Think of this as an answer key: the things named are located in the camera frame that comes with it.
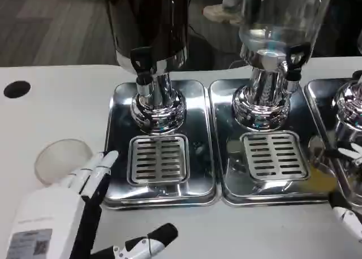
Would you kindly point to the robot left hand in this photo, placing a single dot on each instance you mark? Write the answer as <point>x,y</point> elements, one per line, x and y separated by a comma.
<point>51,211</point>

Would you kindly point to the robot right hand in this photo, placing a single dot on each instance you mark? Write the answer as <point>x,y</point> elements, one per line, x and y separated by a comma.
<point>349,218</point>

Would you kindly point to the clear ribbed glass cup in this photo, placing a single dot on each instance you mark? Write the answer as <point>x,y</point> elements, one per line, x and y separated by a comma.
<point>60,160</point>

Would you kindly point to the slotted steel drip grid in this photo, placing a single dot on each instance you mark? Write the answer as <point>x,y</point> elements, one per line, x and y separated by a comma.
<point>274,157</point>
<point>158,160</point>

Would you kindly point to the steel drip tray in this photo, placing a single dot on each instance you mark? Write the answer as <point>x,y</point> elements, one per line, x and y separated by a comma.
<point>198,114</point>
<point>319,100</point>
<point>223,120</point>

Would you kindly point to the round black counter hole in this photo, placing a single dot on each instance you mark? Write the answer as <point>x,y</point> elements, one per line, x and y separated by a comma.
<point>17,89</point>

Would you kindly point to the black tap of clear dispenser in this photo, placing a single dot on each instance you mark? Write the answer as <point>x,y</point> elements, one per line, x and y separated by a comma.
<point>295,64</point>

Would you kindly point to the black tap of dark dispenser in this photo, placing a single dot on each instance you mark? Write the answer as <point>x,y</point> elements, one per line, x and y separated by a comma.
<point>141,64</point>

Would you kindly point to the clear drink dispenser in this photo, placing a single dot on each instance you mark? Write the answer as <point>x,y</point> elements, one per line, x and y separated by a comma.
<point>271,24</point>

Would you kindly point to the dark drink dispenser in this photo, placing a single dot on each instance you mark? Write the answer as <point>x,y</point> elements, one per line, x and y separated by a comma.
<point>150,24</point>

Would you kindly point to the person's shoe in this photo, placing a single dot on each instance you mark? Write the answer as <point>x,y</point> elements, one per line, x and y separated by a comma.
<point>220,13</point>

